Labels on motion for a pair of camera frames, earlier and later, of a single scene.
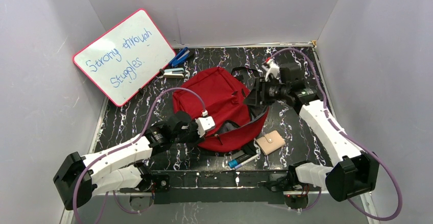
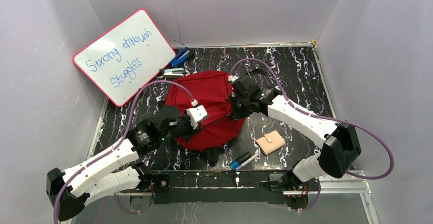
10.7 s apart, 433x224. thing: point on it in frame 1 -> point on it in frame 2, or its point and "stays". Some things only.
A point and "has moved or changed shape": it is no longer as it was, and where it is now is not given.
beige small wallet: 270,142 stays
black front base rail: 188,187 stays
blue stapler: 184,54 stays
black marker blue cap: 233,163 stays
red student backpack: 238,125 has moved or changed shape
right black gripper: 257,96 -> 237,114
